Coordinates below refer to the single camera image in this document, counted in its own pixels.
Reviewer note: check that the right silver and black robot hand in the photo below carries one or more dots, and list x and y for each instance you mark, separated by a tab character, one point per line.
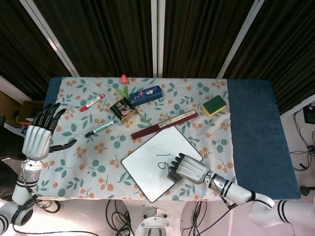
192	169

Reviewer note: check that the left silver and black robot hand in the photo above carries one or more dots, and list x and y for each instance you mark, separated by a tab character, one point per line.
37	142

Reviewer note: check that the black whiteboard eraser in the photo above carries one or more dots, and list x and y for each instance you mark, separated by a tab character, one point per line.
173	177

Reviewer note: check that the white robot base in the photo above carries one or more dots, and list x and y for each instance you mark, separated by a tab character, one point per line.
153	222

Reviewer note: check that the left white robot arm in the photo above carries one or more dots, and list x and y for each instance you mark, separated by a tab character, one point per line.
22	191

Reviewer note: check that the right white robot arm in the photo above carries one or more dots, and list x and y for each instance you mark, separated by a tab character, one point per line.
236	193

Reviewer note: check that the white whiteboard with black rim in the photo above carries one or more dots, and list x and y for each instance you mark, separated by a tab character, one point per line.
145	167

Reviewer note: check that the green marker pen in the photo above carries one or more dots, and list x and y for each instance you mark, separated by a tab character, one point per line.
101	128

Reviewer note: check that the red marker pen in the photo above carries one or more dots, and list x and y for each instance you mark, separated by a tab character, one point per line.
91	103

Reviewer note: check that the brown cardboard box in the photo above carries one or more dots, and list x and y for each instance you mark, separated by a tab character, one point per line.
28	110

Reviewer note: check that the floral print tablecloth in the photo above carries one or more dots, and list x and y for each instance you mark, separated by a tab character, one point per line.
73	152

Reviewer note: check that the dark red folded fan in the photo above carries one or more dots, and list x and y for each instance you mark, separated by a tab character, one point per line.
147	131

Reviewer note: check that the white and black shoe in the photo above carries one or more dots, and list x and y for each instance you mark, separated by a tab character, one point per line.
50	206

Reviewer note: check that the green and yellow sponge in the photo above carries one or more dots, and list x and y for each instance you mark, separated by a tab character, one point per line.
214	104

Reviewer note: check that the blue table cover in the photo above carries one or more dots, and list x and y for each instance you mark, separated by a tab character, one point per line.
258	135

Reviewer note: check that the blue patterned rectangular box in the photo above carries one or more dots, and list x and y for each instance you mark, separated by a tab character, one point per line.
145	96

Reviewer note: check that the black and gold tin can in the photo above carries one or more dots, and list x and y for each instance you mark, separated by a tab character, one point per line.
121	109

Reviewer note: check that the pink artificial tulip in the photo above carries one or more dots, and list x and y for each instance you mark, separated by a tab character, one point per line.
124	79

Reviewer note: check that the dark pleated curtain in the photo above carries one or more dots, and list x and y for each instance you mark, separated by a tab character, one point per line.
105	37

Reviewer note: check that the black monitor device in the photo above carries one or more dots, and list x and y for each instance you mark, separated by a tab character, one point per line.
309	114

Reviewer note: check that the white slanted frame post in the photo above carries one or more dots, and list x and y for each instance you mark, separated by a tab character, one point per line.
240	37
49	37

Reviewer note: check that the white vertical frame post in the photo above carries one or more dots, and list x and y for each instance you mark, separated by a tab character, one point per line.
157	37

